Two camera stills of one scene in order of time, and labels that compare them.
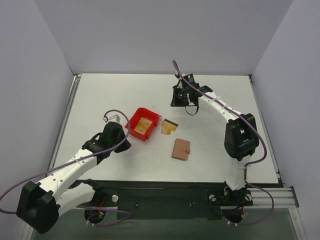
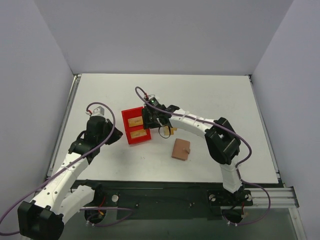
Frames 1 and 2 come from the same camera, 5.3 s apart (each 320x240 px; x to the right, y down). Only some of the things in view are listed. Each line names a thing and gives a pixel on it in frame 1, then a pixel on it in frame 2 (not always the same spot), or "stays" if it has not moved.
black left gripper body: x=122 y=144 to x=114 y=133
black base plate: x=166 y=199 stays
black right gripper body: x=177 y=100 to x=148 y=120
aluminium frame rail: x=283 y=197 stays
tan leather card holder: x=181 y=149 stays
